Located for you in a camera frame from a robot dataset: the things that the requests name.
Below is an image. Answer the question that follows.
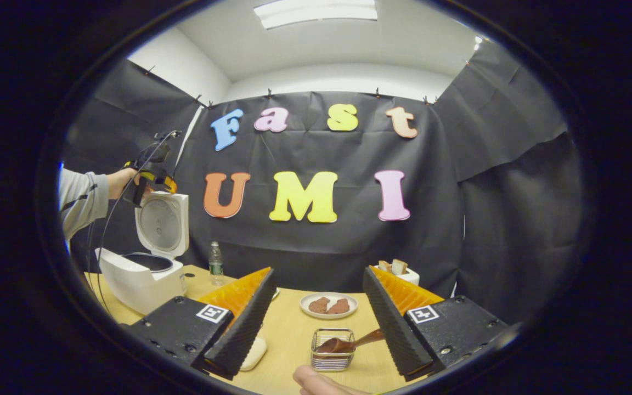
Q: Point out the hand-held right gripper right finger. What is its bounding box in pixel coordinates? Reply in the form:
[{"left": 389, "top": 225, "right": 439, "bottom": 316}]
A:
[{"left": 363, "top": 266, "right": 511, "bottom": 382}]

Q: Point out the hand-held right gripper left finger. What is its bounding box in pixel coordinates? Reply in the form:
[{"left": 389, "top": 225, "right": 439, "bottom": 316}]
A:
[{"left": 128, "top": 267, "right": 278, "bottom": 380}]

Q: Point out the brown wooden spoon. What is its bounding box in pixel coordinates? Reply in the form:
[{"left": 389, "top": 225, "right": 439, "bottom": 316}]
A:
[{"left": 316, "top": 328, "right": 385, "bottom": 354}]

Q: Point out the wire chopstick holder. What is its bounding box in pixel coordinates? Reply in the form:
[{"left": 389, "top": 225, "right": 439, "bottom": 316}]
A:
[{"left": 311, "top": 328, "right": 356, "bottom": 373}]

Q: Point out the white rice cooker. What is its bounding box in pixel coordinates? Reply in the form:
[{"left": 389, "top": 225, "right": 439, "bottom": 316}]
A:
[{"left": 97, "top": 191, "right": 190, "bottom": 316}]

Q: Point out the white toaster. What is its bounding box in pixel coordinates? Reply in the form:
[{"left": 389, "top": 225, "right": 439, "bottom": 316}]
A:
[{"left": 374, "top": 263, "right": 420, "bottom": 287}]

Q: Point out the white round plate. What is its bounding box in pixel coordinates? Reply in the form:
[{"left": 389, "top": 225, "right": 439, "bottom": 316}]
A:
[{"left": 300, "top": 292, "right": 359, "bottom": 320}]

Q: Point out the clear plastic water bottle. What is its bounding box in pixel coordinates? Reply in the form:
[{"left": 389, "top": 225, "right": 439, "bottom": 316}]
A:
[{"left": 208, "top": 241, "right": 224, "bottom": 287}]

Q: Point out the black backdrop cloth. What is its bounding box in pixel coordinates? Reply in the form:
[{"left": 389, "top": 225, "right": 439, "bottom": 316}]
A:
[{"left": 61, "top": 38, "right": 585, "bottom": 324}]

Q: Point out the long ceiling light panel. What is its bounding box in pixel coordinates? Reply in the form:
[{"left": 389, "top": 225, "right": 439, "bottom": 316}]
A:
[{"left": 254, "top": 0, "right": 378, "bottom": 30}]

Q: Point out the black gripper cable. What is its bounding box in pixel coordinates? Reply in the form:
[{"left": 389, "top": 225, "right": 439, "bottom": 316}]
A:
[{"left": 87, "top": 132, "right": 182, "bottom": 311}]

